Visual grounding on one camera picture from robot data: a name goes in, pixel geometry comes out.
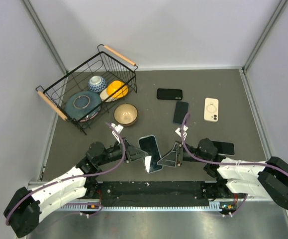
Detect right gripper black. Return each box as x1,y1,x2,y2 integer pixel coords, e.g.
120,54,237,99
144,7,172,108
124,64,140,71
158,140,209,167

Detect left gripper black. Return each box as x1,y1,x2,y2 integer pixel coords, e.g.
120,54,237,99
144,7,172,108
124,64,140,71
97,137,148,166

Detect teal blue phone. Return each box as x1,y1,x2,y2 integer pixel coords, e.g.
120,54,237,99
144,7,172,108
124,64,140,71
138,134,163,174

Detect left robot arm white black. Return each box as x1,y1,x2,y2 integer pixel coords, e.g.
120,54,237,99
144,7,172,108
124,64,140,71
3,138,148,238

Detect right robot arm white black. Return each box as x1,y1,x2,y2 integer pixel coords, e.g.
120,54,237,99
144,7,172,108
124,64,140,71
157,138,288,210

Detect dark blue phone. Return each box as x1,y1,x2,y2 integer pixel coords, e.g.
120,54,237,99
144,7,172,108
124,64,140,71
173,101,189,124

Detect white phone black screen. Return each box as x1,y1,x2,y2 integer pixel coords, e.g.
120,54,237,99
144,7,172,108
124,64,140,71
213,141,235,156

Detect black phone case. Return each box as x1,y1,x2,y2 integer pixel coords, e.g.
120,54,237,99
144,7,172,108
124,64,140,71
157,88,183,101

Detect cream phone case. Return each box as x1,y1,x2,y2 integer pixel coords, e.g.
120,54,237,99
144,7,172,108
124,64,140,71
203,98,219,122

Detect beige brown bowl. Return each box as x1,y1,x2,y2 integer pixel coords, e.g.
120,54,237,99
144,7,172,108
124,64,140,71
113,104,138,126

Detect pink plate under teal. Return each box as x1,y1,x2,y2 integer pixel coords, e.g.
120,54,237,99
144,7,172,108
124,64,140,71
79,111,99,122

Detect yellow bowl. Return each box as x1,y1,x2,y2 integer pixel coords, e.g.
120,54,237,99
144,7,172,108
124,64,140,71
106,80,129,99

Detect white bowl in basket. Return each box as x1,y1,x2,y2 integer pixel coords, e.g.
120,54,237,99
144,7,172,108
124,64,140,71
99,89,118,103

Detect teal blue plate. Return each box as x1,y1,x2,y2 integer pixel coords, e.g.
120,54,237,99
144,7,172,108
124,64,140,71
65,91,101,120

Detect blue white patterned bowl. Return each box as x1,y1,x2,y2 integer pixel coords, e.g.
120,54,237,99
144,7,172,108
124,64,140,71
88,76,107,93

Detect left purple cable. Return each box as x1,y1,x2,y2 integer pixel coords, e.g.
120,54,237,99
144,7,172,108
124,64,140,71
3,121,128,226

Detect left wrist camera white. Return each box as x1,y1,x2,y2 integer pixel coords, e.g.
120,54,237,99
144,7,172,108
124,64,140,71
110,123,124,141

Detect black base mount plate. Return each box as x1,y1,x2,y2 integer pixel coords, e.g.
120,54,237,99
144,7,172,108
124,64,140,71
92,181,219,207

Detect aluminium rail with comb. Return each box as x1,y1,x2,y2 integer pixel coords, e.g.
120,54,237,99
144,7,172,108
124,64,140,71
26,180,288,212

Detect black wire basket wooden handles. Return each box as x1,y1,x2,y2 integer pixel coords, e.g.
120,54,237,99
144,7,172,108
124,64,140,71
36,44,138,133

